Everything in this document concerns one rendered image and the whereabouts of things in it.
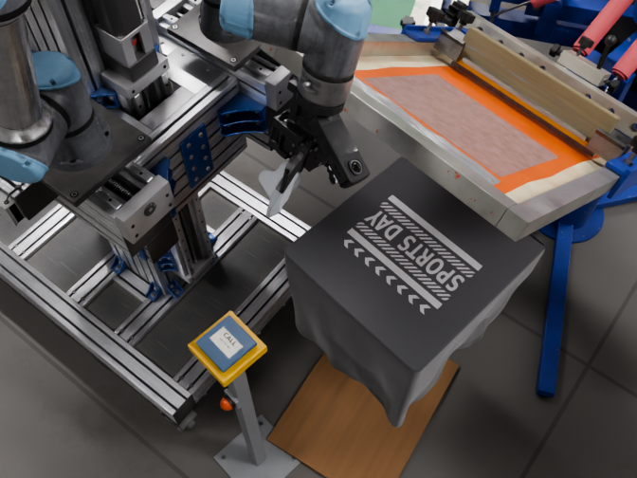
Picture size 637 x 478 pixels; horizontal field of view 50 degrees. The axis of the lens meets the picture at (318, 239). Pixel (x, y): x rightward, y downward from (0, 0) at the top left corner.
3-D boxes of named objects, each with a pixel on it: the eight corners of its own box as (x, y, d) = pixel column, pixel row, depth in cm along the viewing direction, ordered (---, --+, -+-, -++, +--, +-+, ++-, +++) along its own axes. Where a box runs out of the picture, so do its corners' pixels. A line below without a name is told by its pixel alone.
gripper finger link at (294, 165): (283, 190, 107) (316, 144, 105) (292, 196, 106) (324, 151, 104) (268, 186, 103) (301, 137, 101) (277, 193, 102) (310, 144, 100)
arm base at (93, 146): (27, 149, 148) (9, 118, 140) (81, 108, 154) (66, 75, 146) (75, 183, 143) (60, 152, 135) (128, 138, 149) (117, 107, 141)
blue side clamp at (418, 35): (407, 62, 162) (421, 34, 158) (391, 50, 164) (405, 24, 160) (464, 60, 185) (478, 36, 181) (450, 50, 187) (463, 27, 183)
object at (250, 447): (255, 505, 228) (220, 412, 147) (213, 457, 237) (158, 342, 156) (303, 459, 236) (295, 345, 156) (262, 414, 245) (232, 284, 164)
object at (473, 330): (403, 427, 189) (423, 368, 153) (392, 417, 190) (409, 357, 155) (506, 321, 206) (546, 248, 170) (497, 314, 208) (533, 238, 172)
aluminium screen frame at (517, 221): (515, 242, 103) (528, 222, 101) (259, 48, 126) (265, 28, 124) (646, 172, 163) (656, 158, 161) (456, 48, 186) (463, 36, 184)
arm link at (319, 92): (365, 75, 96) (325, 90, 92) (357, 101, 100) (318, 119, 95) (328, 48, 99) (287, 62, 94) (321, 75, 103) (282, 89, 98)
